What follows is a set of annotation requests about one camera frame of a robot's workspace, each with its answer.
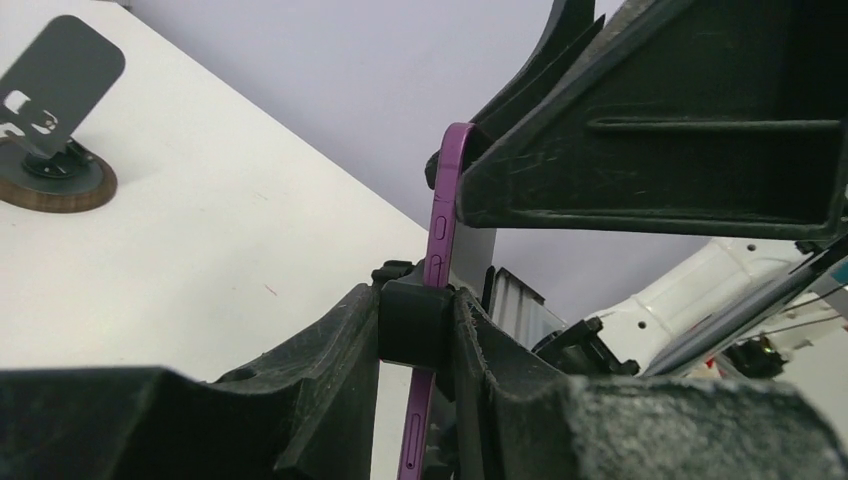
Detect aluminium frame rail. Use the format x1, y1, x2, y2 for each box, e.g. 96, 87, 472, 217
488, 268, 568, 350

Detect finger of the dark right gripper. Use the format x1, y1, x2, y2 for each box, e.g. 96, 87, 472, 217
457, 1, 847, 240
471, 0, 605, 140

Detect brown round base phone stand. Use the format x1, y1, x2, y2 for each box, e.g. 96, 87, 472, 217
1, 15, 125, 214

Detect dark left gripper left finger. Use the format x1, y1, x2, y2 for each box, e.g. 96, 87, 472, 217
1, 284, 379, 479

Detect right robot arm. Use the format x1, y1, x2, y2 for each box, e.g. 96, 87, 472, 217
457, 1, 847, 375

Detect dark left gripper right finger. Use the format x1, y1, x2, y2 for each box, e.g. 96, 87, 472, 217
452, 290, 847, 479

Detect black pole phone stand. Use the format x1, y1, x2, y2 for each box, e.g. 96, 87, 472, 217
372, 260, 454, 371

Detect red-edged black phone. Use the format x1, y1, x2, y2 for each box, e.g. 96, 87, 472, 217
397, 123, 481, 479

